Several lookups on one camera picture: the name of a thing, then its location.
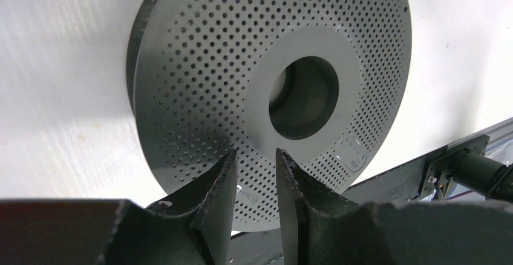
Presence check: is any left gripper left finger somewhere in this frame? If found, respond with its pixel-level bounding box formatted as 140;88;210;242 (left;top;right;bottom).
1;150;237;264

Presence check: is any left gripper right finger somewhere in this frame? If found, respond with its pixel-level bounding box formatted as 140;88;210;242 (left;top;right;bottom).
276;149;512;264

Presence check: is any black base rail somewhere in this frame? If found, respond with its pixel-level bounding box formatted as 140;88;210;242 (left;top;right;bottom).
229;120;512;264

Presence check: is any dark grey spool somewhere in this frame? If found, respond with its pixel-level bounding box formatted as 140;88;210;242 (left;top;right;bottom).
126;0;412;232

